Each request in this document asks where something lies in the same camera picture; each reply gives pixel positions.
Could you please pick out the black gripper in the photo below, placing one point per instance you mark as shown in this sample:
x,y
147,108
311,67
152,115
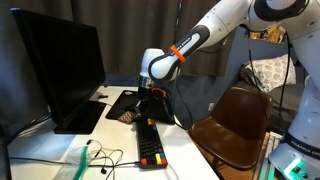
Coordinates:
x,y
151,100

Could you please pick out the black keyboard with coloured keys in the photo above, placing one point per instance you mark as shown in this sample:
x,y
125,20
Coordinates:
x,y
149,145

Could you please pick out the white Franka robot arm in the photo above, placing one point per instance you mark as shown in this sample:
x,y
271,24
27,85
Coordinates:
x,y
233,20

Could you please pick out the brown patterned small pouch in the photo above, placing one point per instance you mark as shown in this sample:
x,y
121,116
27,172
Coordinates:
x,y
127,117

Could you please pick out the black mouse pad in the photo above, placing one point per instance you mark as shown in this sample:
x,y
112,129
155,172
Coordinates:
x,y
123,101

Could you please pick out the small black stick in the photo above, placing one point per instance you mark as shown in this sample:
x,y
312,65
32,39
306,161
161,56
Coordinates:
x,y
102,96

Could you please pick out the grey brown curtain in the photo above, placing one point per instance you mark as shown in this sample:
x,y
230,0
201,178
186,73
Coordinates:
x,y
126,36

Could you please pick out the clear bag with green zip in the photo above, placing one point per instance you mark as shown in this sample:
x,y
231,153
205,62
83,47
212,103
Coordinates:
x,y
76,166

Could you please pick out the black computer monitor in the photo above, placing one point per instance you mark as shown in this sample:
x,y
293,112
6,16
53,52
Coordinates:
x,y
63,63

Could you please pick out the white ribbed panel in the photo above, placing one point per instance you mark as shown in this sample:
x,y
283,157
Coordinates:
x,y
274,143

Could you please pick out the white grey patterned pillow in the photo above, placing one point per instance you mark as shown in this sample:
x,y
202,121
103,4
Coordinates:
x,y
271,71

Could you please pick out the grey bed mattress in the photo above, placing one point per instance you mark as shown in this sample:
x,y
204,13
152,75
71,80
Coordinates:
x,y
286,100

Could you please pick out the white wall socket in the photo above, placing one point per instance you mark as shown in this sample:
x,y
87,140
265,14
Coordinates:
x,y
211,106

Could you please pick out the yellow wall poster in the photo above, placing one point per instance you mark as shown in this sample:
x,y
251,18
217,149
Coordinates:
x,y
271,33

